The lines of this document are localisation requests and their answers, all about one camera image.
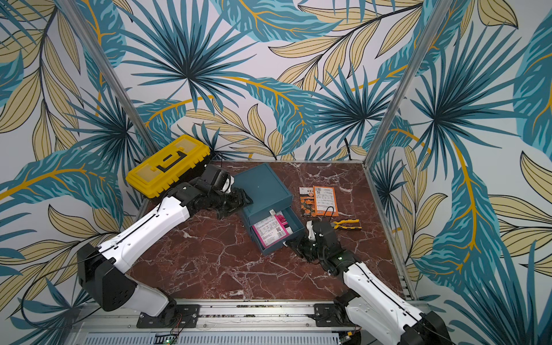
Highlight teal drawer cabinet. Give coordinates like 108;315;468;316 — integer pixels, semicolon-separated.
233;163;293;227

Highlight yellow black toolbox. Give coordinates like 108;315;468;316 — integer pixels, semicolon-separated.
125;135;211;198

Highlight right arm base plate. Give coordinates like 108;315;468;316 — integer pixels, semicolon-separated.
313;303;352;327

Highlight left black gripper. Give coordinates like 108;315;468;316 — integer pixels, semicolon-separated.
209;186;255;218

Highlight left aluminium corner post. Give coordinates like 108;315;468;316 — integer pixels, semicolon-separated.
58;0;158;155

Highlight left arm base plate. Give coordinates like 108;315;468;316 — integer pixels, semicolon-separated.
137;304;201;329

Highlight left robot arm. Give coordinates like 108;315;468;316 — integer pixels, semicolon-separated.
77;183;252;322

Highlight teal drawer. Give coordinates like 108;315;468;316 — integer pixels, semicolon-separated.
249;208;306;256

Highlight marigold seed bag front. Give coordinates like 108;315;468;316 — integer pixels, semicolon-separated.
299;187;316;217

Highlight aluminium corner post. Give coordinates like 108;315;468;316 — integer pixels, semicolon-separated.
58;0;158;155
363;0;452;170

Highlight right aluminium corner post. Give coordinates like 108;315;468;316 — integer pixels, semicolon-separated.
363;0;452;170

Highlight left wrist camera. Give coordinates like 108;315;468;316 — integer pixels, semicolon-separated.
201;165;234;193

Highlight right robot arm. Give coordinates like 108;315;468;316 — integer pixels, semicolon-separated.
287;236;453;344

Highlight yellow black pliers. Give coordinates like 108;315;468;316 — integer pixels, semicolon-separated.
331;219;362;230

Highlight pink seed bag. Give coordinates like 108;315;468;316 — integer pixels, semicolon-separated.
252;212;293;249

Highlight aluminium front rail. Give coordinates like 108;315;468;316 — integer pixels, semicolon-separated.
64;299;432;345

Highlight orange seed bag back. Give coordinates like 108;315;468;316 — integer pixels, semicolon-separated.
313;186;339;217

